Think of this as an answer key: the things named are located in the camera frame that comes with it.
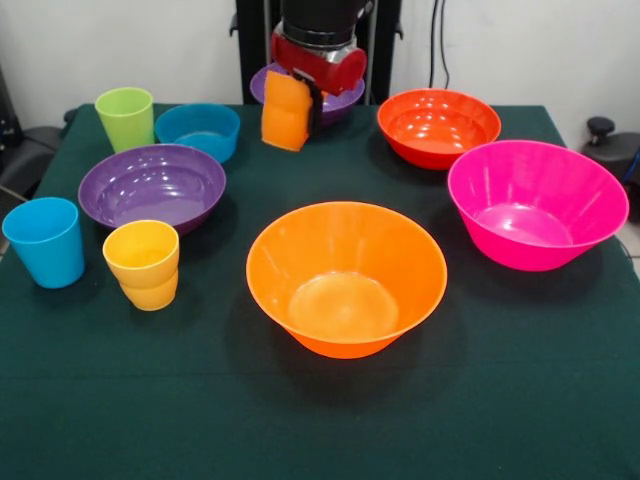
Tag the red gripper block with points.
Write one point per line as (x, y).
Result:
(345, 75)

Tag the purple plastic bowl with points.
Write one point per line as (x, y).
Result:
(340, 110)
(150, 185)

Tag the orange plastic cup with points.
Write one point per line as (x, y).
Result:
(285, 125)

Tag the large orange plastic bowl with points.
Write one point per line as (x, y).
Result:
(345, 340)

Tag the blue plastic bowl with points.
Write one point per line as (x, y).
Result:
(200, 125)

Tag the red-orange plastic bowl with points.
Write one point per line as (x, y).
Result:
(440, 112)

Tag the lime green plastic cup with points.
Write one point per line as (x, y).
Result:
(125, 125)

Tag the yellow plastic cup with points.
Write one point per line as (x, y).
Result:
(145, 285)

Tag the large pink plastic bowl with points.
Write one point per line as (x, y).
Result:
(525, 250)

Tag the black chair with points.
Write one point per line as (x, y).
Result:
(30, 150)

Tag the black knobbed equipment stand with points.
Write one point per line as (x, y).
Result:
(605, 150)

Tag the blue plastic cup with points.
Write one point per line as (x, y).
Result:
(45, 255)

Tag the dark green table cloth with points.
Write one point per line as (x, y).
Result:
(150, 400)

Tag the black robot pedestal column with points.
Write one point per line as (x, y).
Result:
(255, 40)

